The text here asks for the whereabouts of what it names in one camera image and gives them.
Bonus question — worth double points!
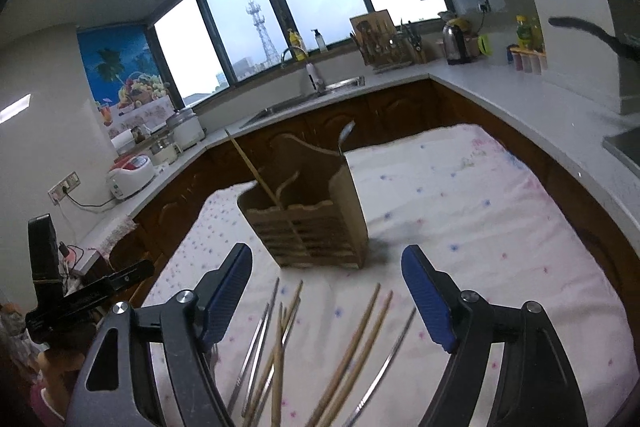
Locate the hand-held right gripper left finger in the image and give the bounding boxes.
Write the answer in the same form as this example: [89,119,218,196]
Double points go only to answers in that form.
[65,243,253,427]

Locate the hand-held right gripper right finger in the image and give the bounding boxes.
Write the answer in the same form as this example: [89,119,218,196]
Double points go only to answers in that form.
[401,244,590,427]

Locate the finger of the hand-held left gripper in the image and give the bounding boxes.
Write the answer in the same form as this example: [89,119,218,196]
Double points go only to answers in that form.
[64,259,155,311]

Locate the wooden chopstick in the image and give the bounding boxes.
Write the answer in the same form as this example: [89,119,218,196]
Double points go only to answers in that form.
[271,303,285,427]
[319,291,394,427]
[226,129,289,211]
[305,284,382,427]
[246,280,304,419]
[256,296,302,424]

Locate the wooden utensil holder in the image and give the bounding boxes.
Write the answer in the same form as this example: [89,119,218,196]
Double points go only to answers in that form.
[236,133,370,270]

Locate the person's left hand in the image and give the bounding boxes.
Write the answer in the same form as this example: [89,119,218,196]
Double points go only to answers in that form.
[39,347,86,389]

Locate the lace cloth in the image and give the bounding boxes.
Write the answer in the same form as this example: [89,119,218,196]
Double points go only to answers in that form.
[82,212,138,263]

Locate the white floral tablecloth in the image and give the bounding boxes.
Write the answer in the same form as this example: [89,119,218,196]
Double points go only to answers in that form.
[142,123,632,427]

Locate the red and white rice cooker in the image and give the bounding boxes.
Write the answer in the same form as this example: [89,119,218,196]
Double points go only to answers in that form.
[106,155,155,201]

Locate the small white appliance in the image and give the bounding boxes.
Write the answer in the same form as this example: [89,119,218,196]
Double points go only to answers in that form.
[149,138,182,166]

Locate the white roll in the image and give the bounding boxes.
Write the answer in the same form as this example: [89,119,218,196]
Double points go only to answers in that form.
[111,132,136,154]

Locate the metal spoon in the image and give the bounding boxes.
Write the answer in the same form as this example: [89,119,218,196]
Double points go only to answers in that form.
[336,121,357,156]

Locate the brown base cabinets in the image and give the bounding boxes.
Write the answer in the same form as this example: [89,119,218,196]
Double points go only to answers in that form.
[87,79,640,343]

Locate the grey kitchen counter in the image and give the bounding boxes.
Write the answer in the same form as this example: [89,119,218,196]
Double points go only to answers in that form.
[75,59,640,268]

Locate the chrome kitchen faucet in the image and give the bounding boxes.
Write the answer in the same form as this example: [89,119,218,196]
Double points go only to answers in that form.
[280,46,326,95]

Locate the utensil drying rack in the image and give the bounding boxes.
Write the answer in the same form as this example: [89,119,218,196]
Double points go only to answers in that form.
[350,24,413,74]

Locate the knife block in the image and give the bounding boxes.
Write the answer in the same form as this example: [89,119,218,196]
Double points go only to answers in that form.
[400,21,427,64]

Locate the steel gas stove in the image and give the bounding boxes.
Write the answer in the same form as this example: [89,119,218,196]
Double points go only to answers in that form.
[602,127,640,168]

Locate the spice jar set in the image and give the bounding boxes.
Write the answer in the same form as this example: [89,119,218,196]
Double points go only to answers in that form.
[507,46,546,74]

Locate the steel electric kettle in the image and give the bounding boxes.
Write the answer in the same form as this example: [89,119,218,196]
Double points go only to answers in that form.
[440,18,473,66]

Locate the yellow dish soap bottle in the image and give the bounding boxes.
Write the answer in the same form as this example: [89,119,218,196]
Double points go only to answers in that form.
[288,29,307,58]

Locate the kitchen window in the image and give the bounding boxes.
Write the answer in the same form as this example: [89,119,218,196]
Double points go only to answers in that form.
[152,0,448,108]

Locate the yellow oil bottle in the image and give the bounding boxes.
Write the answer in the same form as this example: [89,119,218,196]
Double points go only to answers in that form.
[515,14,536,50]

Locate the wooden cutting board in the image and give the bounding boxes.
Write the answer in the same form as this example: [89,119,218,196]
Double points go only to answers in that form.
[349,9,396,58]

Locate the black frying pan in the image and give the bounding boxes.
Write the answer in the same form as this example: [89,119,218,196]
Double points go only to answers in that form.
[548,16,640,58]

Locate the wall socket strip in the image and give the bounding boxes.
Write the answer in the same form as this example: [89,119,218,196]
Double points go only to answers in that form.
[47,172,81,202]

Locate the blue fruit wall poster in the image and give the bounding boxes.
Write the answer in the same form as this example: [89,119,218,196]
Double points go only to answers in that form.
[77,26,173,140]

